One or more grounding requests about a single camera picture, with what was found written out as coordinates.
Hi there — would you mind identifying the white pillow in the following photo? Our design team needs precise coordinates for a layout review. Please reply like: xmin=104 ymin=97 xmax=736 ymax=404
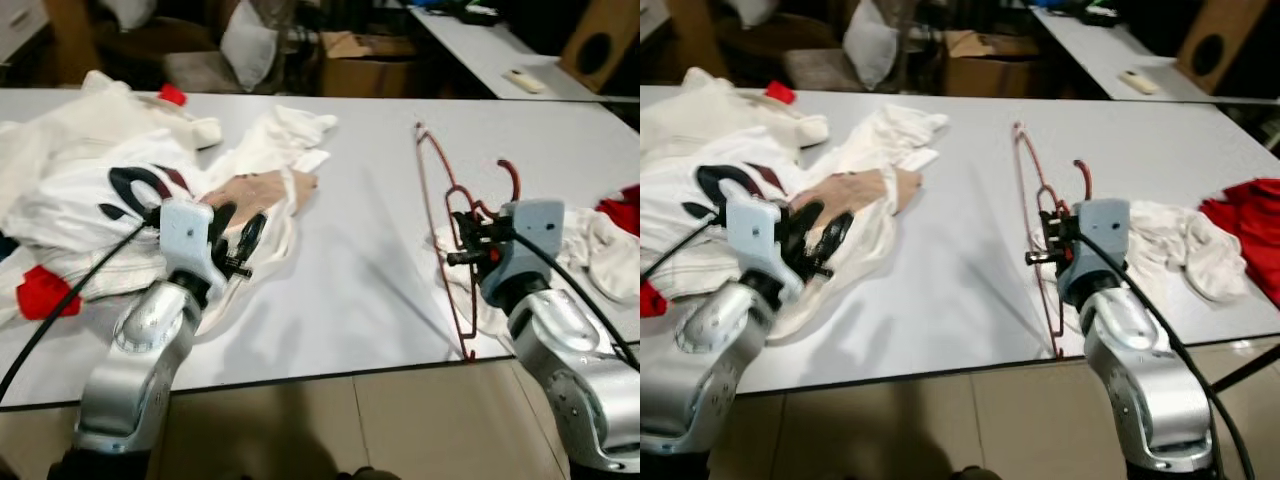
xmin=220 ymin=0 xmax=281 ymax=93
xmin=843 ymin=0 xmax=901 ymax=91

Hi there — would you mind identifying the open cardboard box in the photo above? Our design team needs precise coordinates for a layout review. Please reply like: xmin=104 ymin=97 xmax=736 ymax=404
xmin=943 ymin=30 xmax=1051 ymax=99
xmin=318 ymin=30 xmax=421 ymax=99

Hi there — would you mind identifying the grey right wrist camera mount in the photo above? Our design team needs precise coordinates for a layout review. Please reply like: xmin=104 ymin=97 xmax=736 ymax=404
xmin=1058 ymin=198 xmax=1131 ymax=306
xmin=480 ymin=198 xmax=566 ymax=311

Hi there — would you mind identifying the beige garment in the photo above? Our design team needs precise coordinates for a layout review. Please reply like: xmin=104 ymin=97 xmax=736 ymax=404
xmin=205 ymin=170 xmax=319 ymax=219
xmin=790 ymin=168 xmax=923 ymax=216

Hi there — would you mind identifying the white side table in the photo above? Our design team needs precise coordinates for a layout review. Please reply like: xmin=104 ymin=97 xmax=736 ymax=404
xmin=408 ymin=0 xmax=641 ymax=103
xmin=1030 ymin=5 xmax=1226 ymax=103

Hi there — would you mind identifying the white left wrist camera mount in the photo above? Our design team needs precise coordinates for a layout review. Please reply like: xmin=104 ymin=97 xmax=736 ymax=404
xmin=725 ymin=197 xmax=783 ymax=291
xmin=158 ymin=197 xmax=216 ymax=291

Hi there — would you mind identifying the wooden speaker box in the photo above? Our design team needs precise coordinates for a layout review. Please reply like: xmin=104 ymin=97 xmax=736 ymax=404
xmin=558 ymin=0 xmax=641 ymax=94
xmin=1175 ymin=0 xmax=1251 ymax=96

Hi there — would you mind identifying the red garment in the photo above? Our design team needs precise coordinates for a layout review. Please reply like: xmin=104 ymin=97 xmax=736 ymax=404
xmin=1198 ymin=178 xmax=1280 ymax=306
xmin=596 ymin=184 xmax=641 ymax=238

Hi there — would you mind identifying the red plastic hanger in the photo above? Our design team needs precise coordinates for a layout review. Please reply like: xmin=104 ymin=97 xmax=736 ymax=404
xmin=413 ymin=122 xmax=523 ymax=363
xmin=1012 ymin=120 xmax=1093 ymax=359

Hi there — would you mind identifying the white crumpled garment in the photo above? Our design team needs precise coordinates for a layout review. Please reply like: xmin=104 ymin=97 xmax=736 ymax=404
xmin=770 ymin=103 xmax=951 ymax=341
xmin=190 ymin=105 xmax=339 ymax=339

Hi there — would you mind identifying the brown chair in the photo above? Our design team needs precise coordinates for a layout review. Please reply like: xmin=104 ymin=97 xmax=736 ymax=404
xmin=163 ymin=48 xmax=233 ymax=94
xmin=783 ymin=48 xmax=851 ymax=93

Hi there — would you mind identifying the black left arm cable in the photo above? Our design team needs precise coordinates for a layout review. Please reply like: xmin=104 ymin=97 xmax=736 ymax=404
xmin=640 ymin=210 xmax=729 ymax=281
xmin=0 ymin=205 xmax=166 ymax=403

